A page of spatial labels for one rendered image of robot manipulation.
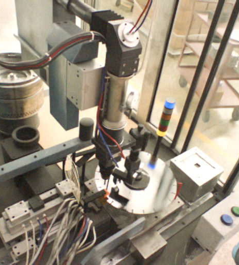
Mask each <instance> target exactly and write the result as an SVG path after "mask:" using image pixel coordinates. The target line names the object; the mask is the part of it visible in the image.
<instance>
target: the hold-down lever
mask: <svg viewBox="0 0 239 265"><path fill-rule="evenodd" d="M150 134H151V133H150V132H149V131H148V130H147V131H145V132H144V134H143V144H142V149H141V151H145V149H146V144H147V141H149V138H150Z"/></svg>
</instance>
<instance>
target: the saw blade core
mask: <svg viewBox="0 0 239 265"><path fill-rule="evenodd" d="M123 154H124V156H125V157H126V156H128V155H130V150H123ZM139 158H140V159H141V163H140V165H141V164H142V163H143V164H144V165H143V166H142V168H143V170H145V171H147V172H148V174H149V175H150V183H149V185H148V187H146V188H144V189H133V188H130V187H128V186H127V185H126V184H125V183H124V181H122V180H121V183H118V184H117V185H115V184H114V183H113V176H112V175H111V177H110V180H109V185H108V192H109V193H110V194H109V195H108V196H106V197H104V196H103V198H104V199H105V201H107V202H108V203H109V204H111V205H113V206H115V207H116V208H117V209H119V210H120V209H121V207H123V208H122V209H121V210H122V211H125V212H128V213H132V210H133V213H134V214H143V211H144V214H150V213H154V212H158V211H160V210H163V209H164V207H166V206H168V205H169V204H170V203H171V202H172V200H173V198H174V196H175V193H176V180H175V177H174V174H173V172H172V171H171V169H170V167H168V166H167V165H166V164H165V163H164V162H163V161H162V160H161V159H159V158H157V157H156V156H154V155H151V154H148V153H147V152H143V151H140V154H139ZM156 158H157V159H156ZM124 163H125V159H123V158H121V161H120V162H118V163H117V164H118V166H119V168H118V167H117V166H116V167H115V168H117V169H118V170H120V171H123V172H124V171H125V170H126V169H125V167H124ZM99 170H100V167H99V165H98V166H97V169H96V172H95V183H99V182H100V184H96V187H97V189H98V191H100V190H102V189H104V188H105V189H107V183H108V180H106V183H105V185H104V180H103V179H102V178H101V173H100V171H99ZM98 179H99V180H98ZM173 185H174V186H173ZM100 187H101V188H100ZM169 200H170V201H169ZM112 202H113V203H112ZM161 205H163V206H161ZM153 209H154V210H153Z"/></svg>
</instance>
